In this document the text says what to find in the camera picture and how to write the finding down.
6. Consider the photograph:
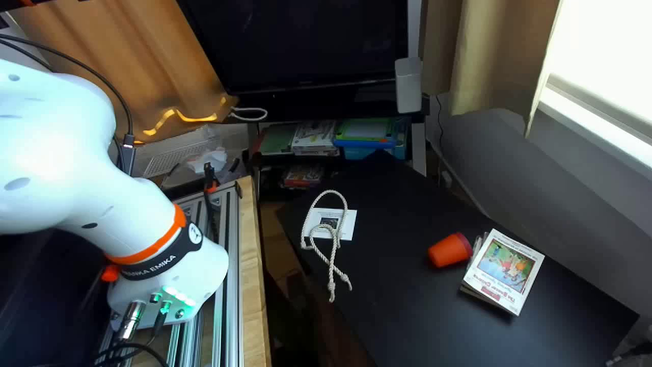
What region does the black flat screen television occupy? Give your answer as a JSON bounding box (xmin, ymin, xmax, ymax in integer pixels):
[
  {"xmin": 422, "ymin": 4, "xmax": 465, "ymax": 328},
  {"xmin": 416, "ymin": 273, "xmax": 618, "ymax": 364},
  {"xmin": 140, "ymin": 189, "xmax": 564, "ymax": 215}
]
[{"xmin": 177, "ymin": 0, "xmax": 413, "ymax": 98}]

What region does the small red packet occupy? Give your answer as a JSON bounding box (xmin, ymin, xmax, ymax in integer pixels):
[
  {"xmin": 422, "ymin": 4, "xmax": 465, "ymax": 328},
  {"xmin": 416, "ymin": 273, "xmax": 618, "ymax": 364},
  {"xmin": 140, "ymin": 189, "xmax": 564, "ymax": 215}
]
[{"xmin": 281, "ymin": 165, "xmax": 326, "ymax": 191}]

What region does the aluminium profile frame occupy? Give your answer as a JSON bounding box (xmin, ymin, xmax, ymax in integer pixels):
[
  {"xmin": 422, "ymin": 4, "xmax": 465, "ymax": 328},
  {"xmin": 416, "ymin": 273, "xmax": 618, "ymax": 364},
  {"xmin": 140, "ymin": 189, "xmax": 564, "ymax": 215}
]
[{"xmin": 94, "ymin": 179, "xmax": 247, "ymax": 367}]

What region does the black cable with plug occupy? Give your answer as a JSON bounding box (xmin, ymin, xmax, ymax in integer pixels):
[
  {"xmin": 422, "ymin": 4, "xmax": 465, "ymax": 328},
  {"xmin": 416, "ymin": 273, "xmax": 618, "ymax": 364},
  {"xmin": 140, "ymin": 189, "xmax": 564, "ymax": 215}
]
[{"xmin": 0, "ymin": 33, "xmax": 138, "ymax": 174}]

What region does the beige curtain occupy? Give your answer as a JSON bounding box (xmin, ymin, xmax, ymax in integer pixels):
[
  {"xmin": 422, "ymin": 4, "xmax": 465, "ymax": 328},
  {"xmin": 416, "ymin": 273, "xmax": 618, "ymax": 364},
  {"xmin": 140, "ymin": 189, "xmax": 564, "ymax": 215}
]
[{"xmin": 419, "ymin": 0, "xmax": 562, "ymax": 118}]

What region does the blue green box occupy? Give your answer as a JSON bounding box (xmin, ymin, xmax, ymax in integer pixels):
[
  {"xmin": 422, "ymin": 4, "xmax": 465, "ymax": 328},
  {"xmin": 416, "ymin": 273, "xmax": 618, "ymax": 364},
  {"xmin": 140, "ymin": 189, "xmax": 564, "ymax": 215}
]
[{"xmin": 332, "ymin": 117, "xmax": 409, "ymax": 163}]

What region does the green book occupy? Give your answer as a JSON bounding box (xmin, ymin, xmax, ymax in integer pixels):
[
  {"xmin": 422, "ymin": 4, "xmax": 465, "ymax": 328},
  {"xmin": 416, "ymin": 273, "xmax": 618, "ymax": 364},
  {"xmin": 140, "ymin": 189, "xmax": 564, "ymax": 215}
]
[{"xmin": 261, "ymin": 122, "xmax": 297, "ymax": 158}]

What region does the white looped cable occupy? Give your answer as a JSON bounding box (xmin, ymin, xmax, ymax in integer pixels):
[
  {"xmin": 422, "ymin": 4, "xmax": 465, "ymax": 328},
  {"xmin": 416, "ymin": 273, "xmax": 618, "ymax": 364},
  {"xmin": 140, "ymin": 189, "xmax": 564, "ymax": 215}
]
[{"xmin": 228, "ymin": 106, "xmax": 268, "ymax": 124}]

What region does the light wooden board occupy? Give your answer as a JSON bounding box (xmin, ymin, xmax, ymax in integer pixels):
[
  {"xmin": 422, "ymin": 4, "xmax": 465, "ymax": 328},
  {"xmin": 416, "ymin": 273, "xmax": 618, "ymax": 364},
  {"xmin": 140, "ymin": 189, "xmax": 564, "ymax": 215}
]
[{"xmin": 234, "ymin": 174, "xmax": 273, "ymax": 367}]

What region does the bright window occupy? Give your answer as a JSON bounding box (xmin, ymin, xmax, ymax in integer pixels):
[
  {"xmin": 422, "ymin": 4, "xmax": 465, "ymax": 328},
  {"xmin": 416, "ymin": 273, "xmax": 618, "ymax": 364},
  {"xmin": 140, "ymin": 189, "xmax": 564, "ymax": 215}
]
[{"xmin": 533, "ymin": 0, "xmax": 652, "ymax": 174}]

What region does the orange ribbed plastic cup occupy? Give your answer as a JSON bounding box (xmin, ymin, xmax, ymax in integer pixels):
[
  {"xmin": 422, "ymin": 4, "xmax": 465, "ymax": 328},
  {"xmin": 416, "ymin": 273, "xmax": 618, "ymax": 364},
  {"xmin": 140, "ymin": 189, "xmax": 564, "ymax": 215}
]
[{"xmin": 426, "ymin": 230, "xmax": 475, "ymax": 270}]

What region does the golden brown fabric sheet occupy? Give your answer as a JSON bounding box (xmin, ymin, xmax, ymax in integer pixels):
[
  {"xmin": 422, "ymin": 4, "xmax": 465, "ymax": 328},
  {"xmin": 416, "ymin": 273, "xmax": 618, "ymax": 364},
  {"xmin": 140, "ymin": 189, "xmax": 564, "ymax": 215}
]
[{"xmin": 9, "ymin": 0, "xmax": 240, "ymax": 147}]

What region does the small white box speaker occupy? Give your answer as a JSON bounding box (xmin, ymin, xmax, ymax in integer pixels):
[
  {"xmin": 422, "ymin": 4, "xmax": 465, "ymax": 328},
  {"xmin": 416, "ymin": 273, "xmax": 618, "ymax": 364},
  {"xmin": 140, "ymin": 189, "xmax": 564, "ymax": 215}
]
[{"xmin": 394, "ymin": 57, "xmax": 424, "ymax": 117}]

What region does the white square card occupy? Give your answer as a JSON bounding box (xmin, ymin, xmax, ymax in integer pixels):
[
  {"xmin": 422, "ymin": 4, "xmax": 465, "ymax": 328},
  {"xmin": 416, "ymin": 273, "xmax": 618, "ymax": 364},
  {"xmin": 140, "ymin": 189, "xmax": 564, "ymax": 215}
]
[{"xmin": 300, "ymin": 204, "xmax": 358, "ymax": 243}]

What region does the white braided rope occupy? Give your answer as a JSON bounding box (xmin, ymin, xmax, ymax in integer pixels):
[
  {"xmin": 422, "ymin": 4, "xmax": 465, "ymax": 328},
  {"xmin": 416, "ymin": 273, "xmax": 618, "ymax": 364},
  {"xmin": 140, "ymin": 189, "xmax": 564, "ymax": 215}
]
[{"xmin": 302, "ymin": 187, "xmax": 355, "ymax": 304}]

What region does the white crumpled plastic bag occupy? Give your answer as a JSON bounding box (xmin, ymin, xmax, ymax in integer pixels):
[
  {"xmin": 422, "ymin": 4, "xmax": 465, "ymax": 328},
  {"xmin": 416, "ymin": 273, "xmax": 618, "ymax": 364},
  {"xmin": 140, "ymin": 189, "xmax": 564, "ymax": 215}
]
[{"xmin": 134, "ymin": 124, "xmax": 234, "ymax": 179}]

